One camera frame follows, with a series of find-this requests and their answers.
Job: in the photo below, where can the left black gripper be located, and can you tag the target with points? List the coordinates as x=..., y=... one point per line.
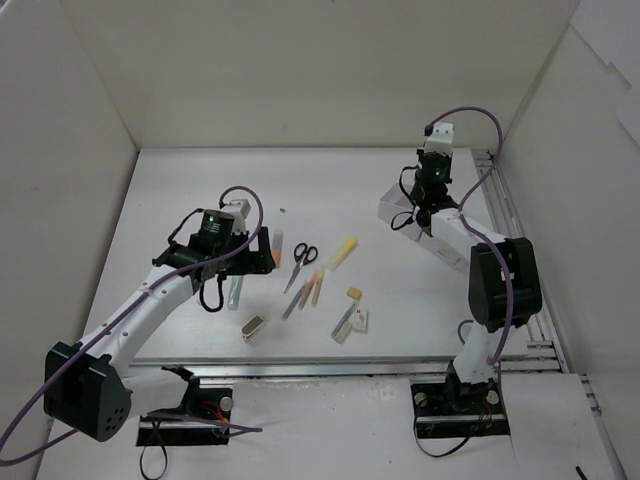
x=255, y=255

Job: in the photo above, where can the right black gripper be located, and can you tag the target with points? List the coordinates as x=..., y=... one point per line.
x=426, y=215

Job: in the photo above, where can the orange highlighter marker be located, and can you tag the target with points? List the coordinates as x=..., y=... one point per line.
x=276, y=246

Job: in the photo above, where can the black handled scissors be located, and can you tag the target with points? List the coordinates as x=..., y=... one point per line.
x=304, y=254

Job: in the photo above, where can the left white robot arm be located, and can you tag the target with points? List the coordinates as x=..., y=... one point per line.
x=92, y=390

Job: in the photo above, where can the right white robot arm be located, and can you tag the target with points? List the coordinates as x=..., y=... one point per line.
x=504, y=289

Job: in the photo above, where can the purple divided organizer box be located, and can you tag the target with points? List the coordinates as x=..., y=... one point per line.
x=394, y=209

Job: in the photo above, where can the purple pastel highlighter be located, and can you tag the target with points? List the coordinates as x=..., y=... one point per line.
x=294, y=302

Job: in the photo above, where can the orange pastel highlighter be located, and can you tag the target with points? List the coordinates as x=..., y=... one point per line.
x=309, y=287

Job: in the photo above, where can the yellow pastel highlighter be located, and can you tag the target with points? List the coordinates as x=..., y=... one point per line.
x=319, y=279

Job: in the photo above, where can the tan eraser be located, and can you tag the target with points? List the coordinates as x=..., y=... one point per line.
x=354, y=293

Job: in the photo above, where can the white eraser with label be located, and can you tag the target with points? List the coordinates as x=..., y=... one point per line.
x=360, y=320

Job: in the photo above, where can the green pastel marker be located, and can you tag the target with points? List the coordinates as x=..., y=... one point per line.
x=344, y=326

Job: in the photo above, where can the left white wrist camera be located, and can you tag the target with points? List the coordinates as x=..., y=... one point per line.
x=239, y=209

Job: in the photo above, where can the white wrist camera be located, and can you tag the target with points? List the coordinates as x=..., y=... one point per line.
x=439, y=138
x=239, y=209

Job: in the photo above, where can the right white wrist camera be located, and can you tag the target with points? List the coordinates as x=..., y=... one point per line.
x=439, y=138

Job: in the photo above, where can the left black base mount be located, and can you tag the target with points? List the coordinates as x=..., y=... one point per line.
x=200, y=402

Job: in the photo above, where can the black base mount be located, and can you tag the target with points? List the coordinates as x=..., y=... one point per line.
x=448, y=409
x=200, y=402

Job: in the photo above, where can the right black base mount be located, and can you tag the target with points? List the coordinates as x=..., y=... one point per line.
x=448, y=409

